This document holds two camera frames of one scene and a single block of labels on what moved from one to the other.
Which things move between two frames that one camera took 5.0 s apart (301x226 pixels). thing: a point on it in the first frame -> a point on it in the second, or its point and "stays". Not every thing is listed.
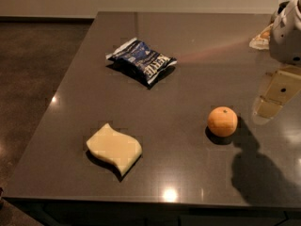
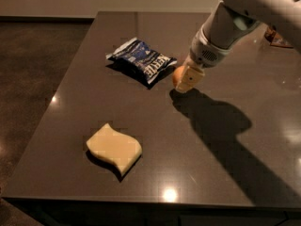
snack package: x=261 y=41 -> x=275 y=39
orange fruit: x=222 y=121 -> x=177 y=75
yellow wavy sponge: x=120 y=149 stays
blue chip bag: x=141 y=60 stays
